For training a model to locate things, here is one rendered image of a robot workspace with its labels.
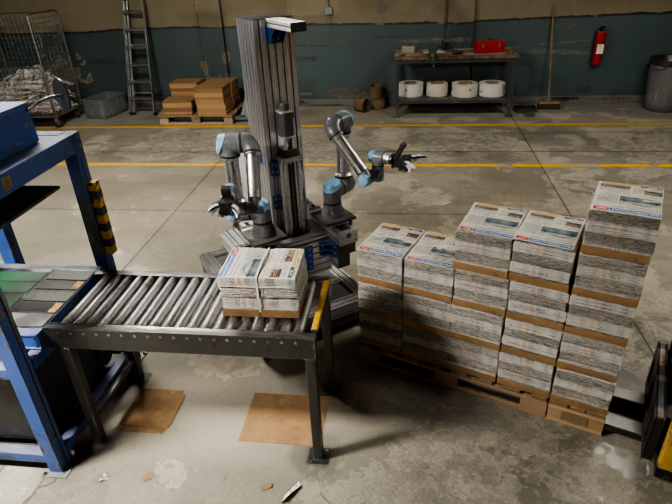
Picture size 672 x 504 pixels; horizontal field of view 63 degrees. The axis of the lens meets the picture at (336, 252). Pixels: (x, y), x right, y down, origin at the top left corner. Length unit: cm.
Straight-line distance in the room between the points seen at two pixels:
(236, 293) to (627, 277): 180
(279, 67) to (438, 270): 147
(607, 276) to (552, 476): 104
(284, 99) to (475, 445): 223
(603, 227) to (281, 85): 189
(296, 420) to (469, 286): 124
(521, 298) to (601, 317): 38
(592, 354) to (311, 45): 747
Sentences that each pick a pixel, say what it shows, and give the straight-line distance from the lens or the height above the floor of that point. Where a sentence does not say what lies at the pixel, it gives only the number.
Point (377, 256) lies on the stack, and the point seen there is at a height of 80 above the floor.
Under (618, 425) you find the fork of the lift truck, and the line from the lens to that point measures 338.
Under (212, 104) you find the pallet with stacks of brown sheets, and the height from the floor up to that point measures 31.
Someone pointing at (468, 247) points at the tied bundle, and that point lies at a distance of 288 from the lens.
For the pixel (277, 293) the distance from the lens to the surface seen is 257.
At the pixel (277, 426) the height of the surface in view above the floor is 0.
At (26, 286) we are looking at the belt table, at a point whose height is 80.
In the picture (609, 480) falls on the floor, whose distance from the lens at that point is 321.
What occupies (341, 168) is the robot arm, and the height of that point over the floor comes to 111.
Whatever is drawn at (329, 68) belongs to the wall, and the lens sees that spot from 952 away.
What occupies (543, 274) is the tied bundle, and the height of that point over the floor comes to 91.
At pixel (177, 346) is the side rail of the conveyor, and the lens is 273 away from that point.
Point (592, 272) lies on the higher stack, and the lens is 281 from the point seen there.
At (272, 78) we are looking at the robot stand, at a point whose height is 171.
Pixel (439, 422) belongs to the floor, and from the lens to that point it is 325.
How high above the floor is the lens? 234
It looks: 29 degrees down
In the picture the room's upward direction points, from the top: 3 degrees counter-clockwise
